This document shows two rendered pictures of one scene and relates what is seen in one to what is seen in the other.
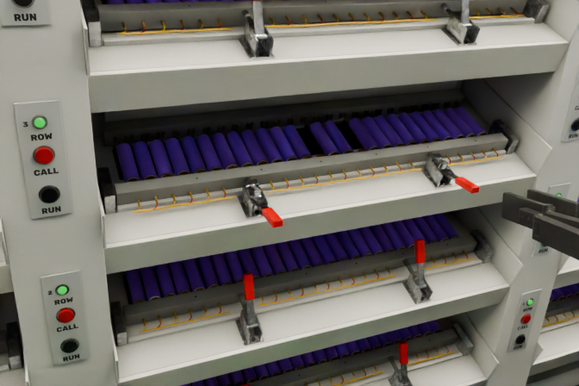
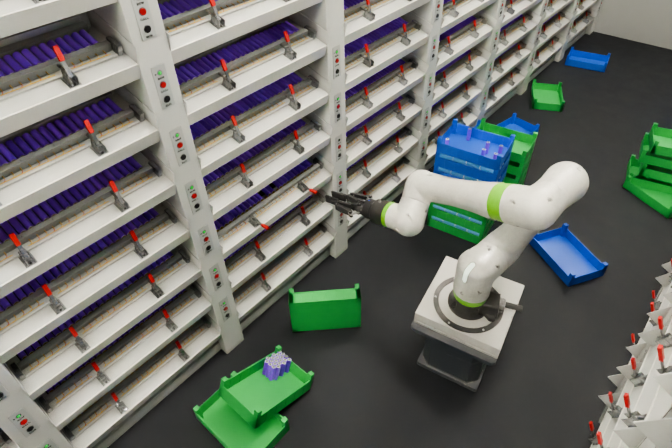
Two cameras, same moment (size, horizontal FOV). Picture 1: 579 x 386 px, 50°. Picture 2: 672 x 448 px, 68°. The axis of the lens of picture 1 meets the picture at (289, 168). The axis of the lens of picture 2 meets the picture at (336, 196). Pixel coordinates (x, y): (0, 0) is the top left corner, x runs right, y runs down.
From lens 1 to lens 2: 1.24 m
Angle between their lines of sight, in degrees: 25
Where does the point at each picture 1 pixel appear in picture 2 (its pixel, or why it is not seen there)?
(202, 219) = (242, 233)
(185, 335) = (242, 266)
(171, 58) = (227, 198)
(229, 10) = (234, 174)
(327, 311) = (280, 240)
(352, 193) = (280, 205)
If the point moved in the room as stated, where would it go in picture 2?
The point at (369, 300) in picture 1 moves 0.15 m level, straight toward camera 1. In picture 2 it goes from (291, 231) to (299, 256)
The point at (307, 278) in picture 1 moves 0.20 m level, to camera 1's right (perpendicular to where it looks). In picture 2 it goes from (270, 233) to (314, 218)
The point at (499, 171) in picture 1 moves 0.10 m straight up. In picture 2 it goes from (320, 177) to (319, 158)
